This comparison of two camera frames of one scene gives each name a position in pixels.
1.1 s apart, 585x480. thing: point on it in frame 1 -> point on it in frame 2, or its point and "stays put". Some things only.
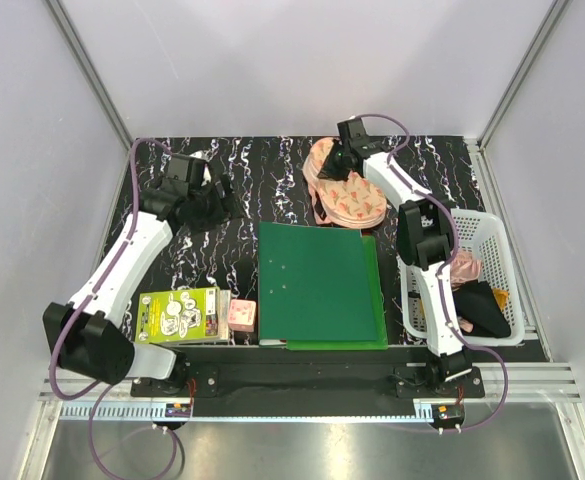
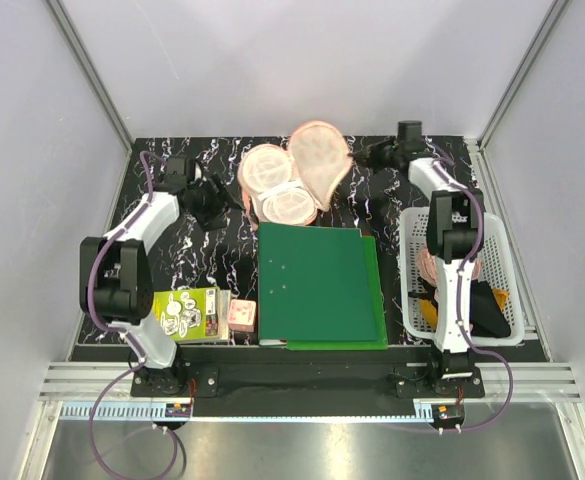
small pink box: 242,315 stays put
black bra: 476,303 stays put
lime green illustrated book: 184,316 stays put
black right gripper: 328,171 -> 368,156
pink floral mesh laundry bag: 353,203 -> 293,185
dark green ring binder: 313,285 stays put
